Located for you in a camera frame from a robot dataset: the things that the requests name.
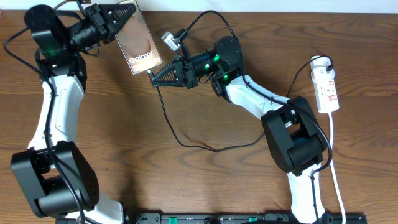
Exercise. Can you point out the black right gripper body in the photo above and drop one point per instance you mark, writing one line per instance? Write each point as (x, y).
(202, 65)

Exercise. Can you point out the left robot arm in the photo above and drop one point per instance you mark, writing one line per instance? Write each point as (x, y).
(56, 179)

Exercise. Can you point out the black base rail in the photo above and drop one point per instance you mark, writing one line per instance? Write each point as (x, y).
(278, 218)

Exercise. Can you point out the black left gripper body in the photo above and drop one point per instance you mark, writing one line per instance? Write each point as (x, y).
(89, 31)

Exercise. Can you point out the white power strip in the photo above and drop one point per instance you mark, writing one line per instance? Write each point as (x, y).
(323, 79)

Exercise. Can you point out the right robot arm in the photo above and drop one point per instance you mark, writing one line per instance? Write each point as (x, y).
(294, 137)

